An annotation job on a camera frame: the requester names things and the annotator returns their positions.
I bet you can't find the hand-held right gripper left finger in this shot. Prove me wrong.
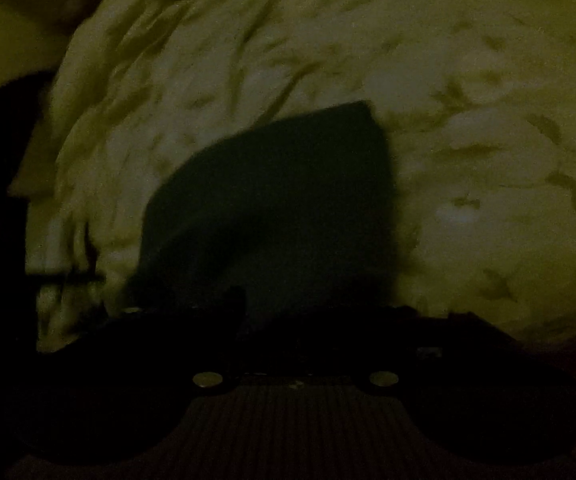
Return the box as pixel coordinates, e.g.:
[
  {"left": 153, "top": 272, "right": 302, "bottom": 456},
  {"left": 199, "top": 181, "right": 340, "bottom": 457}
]
[{"left": 90, "top": 286, "right": 247, "bottom": 394}]

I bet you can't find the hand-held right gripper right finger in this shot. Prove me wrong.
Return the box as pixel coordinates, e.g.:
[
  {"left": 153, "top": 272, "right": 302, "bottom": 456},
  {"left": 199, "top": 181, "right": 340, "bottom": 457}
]
[{"left": 312, "top": 304, "right": 525, "bottom": 392}]

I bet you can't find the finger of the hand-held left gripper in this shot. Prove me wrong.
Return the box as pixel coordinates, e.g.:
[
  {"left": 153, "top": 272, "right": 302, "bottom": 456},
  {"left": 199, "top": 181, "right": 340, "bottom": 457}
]
[{"left": 26, "top": 271, "right": 106, "bottom": 285}]

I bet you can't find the dark green small garment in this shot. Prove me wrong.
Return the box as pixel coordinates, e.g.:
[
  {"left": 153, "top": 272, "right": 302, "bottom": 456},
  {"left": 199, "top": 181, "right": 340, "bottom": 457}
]
[{"left": 126, "top": 101, "right": 399, "bottom": 331}]

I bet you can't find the white leaf-print blanket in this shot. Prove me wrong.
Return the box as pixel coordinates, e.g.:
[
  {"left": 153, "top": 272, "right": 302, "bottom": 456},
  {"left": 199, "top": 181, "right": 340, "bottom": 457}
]
[{"left": 10, "top": 0, "right": 576, "bottom": 353}]

